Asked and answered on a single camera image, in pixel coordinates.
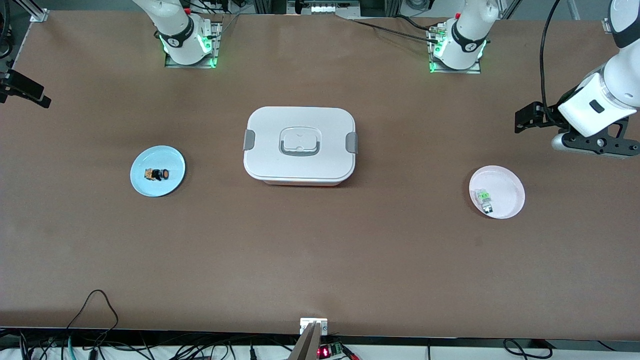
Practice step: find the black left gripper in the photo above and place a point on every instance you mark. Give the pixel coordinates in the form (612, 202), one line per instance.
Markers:
(545, 115)

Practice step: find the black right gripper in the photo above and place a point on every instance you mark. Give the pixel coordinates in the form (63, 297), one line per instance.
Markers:
(20, 88)

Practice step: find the orange push-button switch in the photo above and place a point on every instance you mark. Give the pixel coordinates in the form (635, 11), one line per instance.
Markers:
(158, 174)

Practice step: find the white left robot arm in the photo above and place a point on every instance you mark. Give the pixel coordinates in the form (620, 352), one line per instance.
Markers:
(620, 80)

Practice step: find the white lidded lunch box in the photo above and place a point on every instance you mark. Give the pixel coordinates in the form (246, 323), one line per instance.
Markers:
(300, 120)

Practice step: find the pink plate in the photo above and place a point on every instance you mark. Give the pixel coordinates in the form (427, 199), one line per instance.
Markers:
(505, 185)

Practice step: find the blue plate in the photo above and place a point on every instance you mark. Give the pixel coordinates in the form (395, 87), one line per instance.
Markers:
(172, 160)

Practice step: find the white power strip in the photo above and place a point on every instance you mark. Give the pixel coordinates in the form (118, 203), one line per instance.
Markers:
(330, 8)

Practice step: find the circuit board with red display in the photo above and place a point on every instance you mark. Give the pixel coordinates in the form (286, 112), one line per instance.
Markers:
(330, 350)

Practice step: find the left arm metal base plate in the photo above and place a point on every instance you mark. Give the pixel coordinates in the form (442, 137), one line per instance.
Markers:
(475, 71)

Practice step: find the aluminium frame corner bracket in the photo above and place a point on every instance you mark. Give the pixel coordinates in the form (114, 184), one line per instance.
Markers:
(607, 25)
(39, 16)

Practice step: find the green push-button switch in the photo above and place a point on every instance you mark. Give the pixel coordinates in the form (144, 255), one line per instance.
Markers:
(484, 197)

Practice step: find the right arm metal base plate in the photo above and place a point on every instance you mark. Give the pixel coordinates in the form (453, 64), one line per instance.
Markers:
(218, 45)

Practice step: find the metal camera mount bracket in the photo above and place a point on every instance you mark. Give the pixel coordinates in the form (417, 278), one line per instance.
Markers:
(312, 332)

